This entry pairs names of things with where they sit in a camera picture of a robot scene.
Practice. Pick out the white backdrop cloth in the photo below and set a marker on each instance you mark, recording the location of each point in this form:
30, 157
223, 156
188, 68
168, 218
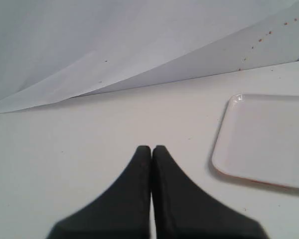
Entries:
53, 50

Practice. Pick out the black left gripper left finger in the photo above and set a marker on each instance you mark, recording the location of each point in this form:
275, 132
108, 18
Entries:
121, 212

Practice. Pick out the white rectangular plastic tray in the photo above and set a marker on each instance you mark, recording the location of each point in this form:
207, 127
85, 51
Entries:
258, 140

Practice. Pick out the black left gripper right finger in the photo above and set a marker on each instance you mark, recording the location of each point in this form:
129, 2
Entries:
182, 210

